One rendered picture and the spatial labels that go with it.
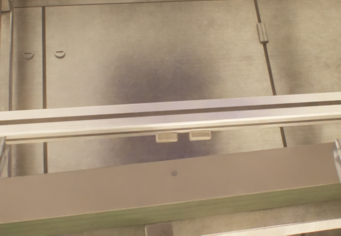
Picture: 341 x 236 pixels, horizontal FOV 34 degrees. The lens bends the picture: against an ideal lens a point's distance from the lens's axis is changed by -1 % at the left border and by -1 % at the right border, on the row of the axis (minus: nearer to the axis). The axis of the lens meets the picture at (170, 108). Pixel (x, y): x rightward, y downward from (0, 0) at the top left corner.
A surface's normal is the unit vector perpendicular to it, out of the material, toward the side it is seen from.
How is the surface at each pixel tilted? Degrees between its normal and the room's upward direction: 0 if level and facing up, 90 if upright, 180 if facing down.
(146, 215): 2
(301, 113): 90
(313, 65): 90
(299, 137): 90
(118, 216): 2
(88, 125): 90
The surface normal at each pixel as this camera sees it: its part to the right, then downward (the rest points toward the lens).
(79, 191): 0.08, -0.43
